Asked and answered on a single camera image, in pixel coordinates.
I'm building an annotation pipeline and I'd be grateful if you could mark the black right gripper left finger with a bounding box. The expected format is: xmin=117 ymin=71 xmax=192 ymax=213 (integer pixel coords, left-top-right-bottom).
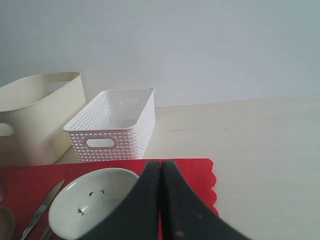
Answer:
xmin=80 ymin=161 xmax=160 ymax=240

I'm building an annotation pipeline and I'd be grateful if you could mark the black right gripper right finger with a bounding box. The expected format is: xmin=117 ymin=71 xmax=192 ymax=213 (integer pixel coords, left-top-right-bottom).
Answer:
xmin=161 ymin=161 xmax=248 ymax=240

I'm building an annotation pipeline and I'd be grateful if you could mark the white ceramic bowl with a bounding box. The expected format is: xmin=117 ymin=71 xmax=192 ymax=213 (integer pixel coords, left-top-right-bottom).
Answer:
xmin=48 ymin=167 xmax=139 ymax=240

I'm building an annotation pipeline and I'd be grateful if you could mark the white perforated plastic basket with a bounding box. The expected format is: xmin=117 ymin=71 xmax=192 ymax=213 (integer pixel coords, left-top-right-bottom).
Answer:
xmin=63 ymin=87 xmax=156 ymax=163

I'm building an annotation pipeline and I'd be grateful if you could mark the silver table knife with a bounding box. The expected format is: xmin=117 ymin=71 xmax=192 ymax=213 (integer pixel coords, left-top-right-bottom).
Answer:
xmin=20 ymin=179 xmax=65 ymax=240

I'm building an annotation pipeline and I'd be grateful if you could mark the red tablecloth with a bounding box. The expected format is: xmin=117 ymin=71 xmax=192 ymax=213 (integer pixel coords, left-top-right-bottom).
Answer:
xmin=0 ymin=158 xmax=218 ymax=240

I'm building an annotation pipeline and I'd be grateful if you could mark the brown wooden plate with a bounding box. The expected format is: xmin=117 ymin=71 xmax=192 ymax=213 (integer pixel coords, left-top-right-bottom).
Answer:
xmin=0 ymin=206 xmax=15 ymax=240

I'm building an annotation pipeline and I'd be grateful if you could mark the steel cup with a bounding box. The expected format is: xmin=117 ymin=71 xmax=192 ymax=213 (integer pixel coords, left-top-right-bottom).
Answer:
xmin=0 ymin=174 xmax=6 ymax=202

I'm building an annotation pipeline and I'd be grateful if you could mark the cream plastic bin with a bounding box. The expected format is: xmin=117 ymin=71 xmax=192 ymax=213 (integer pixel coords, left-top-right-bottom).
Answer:
xmin=0 ymin=71 xmax=86 ymax=167

